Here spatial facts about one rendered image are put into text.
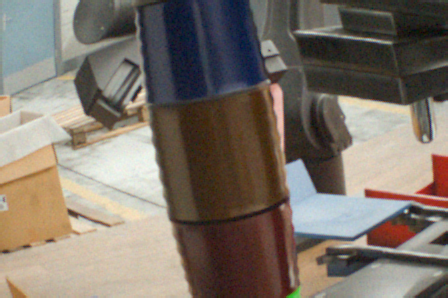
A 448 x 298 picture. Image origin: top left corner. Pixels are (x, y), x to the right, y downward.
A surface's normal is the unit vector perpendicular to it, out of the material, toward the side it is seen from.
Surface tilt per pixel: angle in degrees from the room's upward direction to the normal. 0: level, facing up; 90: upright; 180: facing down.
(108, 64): 59
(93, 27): 80
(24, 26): 90
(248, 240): 104
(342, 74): 90
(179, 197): 76
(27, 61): 90
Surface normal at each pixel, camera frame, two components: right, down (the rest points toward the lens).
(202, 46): 0.15, 0.41
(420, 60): 0.53, 0.07
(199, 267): -0.64, 0.03
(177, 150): -0.45, 0.49
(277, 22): -0.62, -0.22
